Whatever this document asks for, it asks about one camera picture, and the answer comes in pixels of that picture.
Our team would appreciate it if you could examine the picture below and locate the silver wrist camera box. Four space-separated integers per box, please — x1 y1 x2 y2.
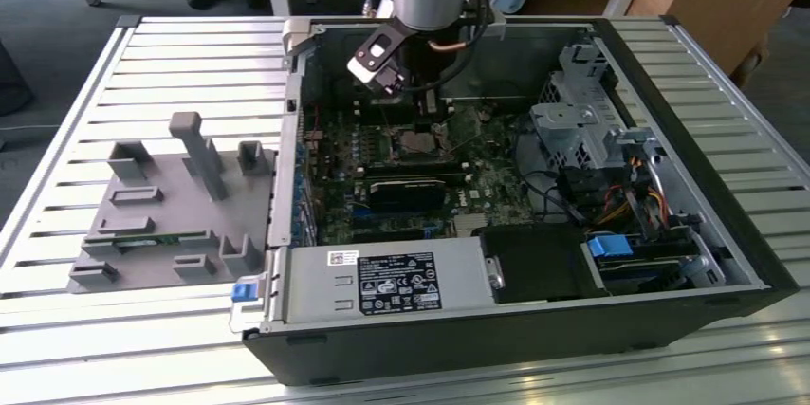
345 24 407 94

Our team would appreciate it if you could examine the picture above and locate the silver power supply with label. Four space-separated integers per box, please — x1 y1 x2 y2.
269 236 496 326

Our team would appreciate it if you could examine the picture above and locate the coloured wire bundle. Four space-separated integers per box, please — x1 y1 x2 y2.
600 156 673 227

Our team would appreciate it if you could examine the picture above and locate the black RAM slot bank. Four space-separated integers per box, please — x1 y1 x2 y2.
363 162 468 181
353 96 453 125

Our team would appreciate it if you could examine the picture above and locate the silver CPU plate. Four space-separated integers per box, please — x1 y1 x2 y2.
403 131 440 154

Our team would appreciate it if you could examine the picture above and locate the silver drive cage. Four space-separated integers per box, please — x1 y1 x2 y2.
527 42 641 170

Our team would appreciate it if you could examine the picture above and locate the hard disk in blue carrier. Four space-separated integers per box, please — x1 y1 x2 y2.
584 232 688 294

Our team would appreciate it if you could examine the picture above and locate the black graphics card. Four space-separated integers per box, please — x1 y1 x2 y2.
365 177 452 213

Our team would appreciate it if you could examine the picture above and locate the green RAM stick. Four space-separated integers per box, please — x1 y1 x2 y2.
112 230 210 251

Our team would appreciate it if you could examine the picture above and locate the black open PC case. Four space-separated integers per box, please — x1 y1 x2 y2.
238 15 799 387

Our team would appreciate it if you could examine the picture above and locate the grey parts rack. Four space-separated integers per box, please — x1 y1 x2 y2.
65 110 281 295

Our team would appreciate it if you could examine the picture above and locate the grey case handle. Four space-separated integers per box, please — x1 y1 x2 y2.
277 18 325 54

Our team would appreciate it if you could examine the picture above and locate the silver chipset heatsink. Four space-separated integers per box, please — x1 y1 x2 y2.
452 214 493 238

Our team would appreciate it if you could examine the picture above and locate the green motherboard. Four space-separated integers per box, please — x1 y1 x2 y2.
296 100 547 246

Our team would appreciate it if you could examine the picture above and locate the CPU socket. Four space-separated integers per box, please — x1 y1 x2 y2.
379 123 456 162

